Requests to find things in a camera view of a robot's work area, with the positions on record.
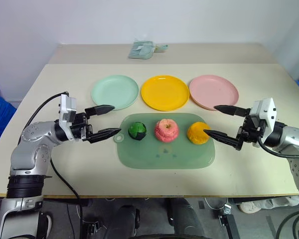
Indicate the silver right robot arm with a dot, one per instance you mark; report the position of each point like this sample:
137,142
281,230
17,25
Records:
295,139

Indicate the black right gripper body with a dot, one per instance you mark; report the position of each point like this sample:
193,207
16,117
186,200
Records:
250,130

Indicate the mint green plate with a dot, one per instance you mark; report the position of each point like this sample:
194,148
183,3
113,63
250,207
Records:
114,90

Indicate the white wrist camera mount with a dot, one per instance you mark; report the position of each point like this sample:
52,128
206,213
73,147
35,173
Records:
267,109
67,107

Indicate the orange fruit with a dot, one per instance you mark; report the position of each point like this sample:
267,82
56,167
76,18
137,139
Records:
195,133

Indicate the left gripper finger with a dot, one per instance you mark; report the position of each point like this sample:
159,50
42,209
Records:
101,109
103,134

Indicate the translucent green cutting mat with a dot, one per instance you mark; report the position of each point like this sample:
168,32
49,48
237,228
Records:
164,159

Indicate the black table leg bracket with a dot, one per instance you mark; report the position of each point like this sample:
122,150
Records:
91,221
229,220

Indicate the green fruit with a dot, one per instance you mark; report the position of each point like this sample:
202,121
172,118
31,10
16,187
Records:
137,130

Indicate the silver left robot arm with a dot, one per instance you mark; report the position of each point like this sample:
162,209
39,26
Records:
32,152

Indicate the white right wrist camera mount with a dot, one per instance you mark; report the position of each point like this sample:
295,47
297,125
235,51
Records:
267,109

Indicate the folded teal cloth pack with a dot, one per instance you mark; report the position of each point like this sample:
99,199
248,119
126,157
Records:
140,51

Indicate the dark rounded shape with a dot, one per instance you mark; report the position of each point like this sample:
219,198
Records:
123,220
185,216

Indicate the pink red apple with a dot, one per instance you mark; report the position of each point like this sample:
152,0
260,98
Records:
166,130

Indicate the blue plastic crate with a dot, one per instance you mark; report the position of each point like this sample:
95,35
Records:
0,112

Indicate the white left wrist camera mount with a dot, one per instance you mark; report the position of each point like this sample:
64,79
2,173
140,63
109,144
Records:
67,107

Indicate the pink plate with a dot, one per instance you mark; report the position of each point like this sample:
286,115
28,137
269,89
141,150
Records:
213,90

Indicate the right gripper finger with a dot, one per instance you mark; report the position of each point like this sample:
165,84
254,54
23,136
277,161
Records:
233,110
224,138

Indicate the white shoe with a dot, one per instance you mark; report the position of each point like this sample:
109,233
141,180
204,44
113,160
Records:
266,204

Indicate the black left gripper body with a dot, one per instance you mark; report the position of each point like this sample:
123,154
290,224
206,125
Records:
81,129

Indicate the yellow plate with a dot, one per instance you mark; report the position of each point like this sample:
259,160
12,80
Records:
164,93

